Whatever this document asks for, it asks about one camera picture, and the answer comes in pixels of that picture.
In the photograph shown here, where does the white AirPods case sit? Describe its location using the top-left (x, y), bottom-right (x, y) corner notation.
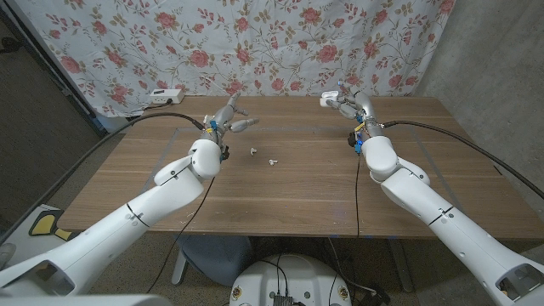
top-left (319, 90), bottom-right (340, 107)

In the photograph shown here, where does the grey table leg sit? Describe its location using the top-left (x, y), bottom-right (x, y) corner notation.
top-left (386, 238), bottom-right (416, 293)

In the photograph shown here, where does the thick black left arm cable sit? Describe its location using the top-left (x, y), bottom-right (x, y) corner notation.
top-left (0, 111), bottom-right (207, 247)

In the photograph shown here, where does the white shoe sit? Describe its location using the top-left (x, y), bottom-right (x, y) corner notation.
top-left (0, 242), bottom-right (17, 269)

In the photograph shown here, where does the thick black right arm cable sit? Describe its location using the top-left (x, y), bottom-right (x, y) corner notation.
top-left (381, 120), bottom-right (544, 201)

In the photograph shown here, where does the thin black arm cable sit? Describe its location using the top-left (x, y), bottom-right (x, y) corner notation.
top-left (145, 176), bottom-right (217, 295)
top-left (354, 153), bottom-right (362, 238)

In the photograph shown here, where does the white table leg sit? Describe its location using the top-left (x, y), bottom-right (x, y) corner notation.
top-left (171, 248), bottom-right (188, 285)

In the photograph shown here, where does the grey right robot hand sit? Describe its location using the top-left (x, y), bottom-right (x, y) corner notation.
top-left (326, 82), bottom-right (380, 137)

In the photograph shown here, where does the black power adapter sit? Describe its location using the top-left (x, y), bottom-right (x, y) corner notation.
top-left (360, 288), bottom-right (392, 306)

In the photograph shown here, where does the white yellow black floor mat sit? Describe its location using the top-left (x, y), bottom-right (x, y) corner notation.
top-left (3, 203), bottom-right (82, 256)

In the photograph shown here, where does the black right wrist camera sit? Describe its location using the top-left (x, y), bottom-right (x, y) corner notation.
top-left (347, 131), bottom-right (362, 155)

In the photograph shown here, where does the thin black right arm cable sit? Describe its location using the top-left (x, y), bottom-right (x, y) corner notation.
top-left (354, 153), bottom-right (362, 238)

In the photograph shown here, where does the white power strip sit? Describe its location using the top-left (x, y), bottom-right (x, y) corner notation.
top-left (148, 88), bottom-right (185, 105)

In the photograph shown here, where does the white robot torso base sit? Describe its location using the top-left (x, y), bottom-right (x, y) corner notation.
top-left (229, 253), bottom-right (353, 306)

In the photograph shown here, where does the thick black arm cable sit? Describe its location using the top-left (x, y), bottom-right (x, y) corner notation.
top-left (381, 120), bottom-right (544, 201)
top-left (0, 111), bottom-right (207, 247)

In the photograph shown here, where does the white robot torso edge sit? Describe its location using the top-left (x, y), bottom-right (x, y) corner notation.
top-left (0, 294), bottom-right (173, 306)

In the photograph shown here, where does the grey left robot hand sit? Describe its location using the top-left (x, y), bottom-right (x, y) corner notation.
top-left (200, 92), bottom-right (260, 145)

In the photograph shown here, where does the floral backdrop cloth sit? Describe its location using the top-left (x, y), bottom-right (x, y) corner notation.
top-left (14, 0), bottom-right (456, 118)

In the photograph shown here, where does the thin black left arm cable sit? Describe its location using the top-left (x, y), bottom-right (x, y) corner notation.
top-left (145, 176), bottom-right (217, 295)

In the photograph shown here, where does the black power strip cord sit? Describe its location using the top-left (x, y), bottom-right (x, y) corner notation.
top-left (142, 98), bottom-right (174, 111)

